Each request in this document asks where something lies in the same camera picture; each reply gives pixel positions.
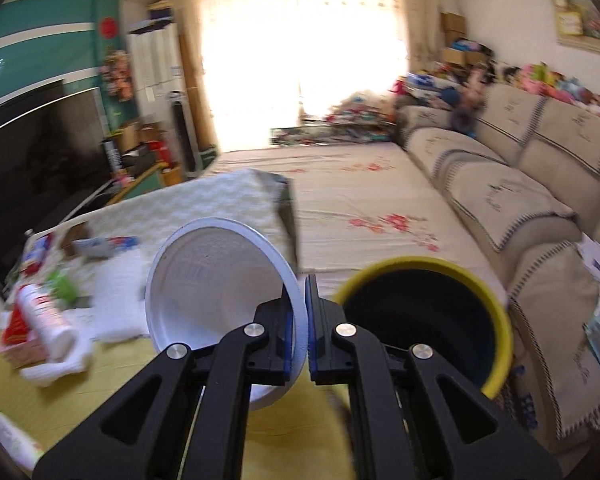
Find white tower fan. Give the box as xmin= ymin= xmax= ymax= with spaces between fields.
xmin=167 ymin=91 xmax=199 ymax=179

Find white plastic bowl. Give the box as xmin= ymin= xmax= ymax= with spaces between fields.
xmin=145 ymin=217 xmax=309 ymax=412

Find flower wall decoration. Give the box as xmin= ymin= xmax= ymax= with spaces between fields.
xmin=100 ymin=47 xmax=137 ymax=104

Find blue white long pouch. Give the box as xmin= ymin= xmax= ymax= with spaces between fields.
xmin=73 ymin=235 xmax=139 ymax=262

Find red cardboard box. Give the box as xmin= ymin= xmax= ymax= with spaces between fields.
xmin=0 ymin=310 xmax=47 ymax=369

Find white red cylindrical packet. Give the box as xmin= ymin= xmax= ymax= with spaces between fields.
xmin=17 ymin=284 xmax=79 ymax=362

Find white tissue sheet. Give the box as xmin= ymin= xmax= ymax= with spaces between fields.
xmin=87 ymin=250 xmax=152 ymax=345

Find white green bottle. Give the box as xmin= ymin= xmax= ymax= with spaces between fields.
xmin=0 ymin=404 xmax=47 ymax=477

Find zigzag patterned tablecloth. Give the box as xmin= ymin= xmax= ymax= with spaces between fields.
xmin=0 ymin=167 xmax=302 ymax=480

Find pile of toys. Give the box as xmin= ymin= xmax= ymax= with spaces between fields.
xmin=272 ymin=89 xmax=407 ymax=147

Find beige fabric sofa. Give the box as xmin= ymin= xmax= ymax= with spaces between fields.
xmin=394 ymin=82 xmax=600 ymax=457

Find stacked cardboard boxes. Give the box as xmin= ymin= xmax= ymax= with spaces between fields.
xmin=439 ymin=12 xmax=470 ymax=67

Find beige floral floor mat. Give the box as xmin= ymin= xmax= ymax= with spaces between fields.
xmin=214 ymin=142 xmax=507 ymax=287

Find open cardboard boxes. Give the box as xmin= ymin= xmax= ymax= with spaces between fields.
xmin=119 ymin=122 xmax=169 ymax=162

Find green yellow television stand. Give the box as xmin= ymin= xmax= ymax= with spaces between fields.
xmin=105 ymin=159 xmax=187 ymax=207

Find black flat television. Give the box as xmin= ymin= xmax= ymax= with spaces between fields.
xmin=0 ymin=80 xmax=114 ymax=302

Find sheer white curtain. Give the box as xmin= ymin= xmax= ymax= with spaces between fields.
xmin=179 ymin=0 xmax=462 ymax=157

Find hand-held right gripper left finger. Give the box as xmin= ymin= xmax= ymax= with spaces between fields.
xmin=32 ymin=284 xmax=295 ymax=480

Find green snack packet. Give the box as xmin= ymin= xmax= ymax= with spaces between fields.
xmin=44 ymin=267 xmax=79 ymax=307

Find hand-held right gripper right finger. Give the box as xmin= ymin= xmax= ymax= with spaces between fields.
xmin=304 ymin=274 xmax=564 ymax=480

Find yellow rimmed dark bin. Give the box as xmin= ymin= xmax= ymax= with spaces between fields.
xmin=332 ymin=256 xmax=515 ymax=402

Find black white tall box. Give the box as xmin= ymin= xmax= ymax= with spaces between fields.
xmin=102 ymin=139 xmax=126 ymax=177

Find row of plush toys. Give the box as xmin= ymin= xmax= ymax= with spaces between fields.
xmin=500 ymin=62 xmax=600 ymax=117

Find white refrigerator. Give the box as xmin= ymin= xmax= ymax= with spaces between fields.
xmin=127 ymin=22 xmax=202 ymax=181

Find white crumpled tissue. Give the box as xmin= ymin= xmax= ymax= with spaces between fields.
xmin=19 ymin=339 xmax=94 ymax=387

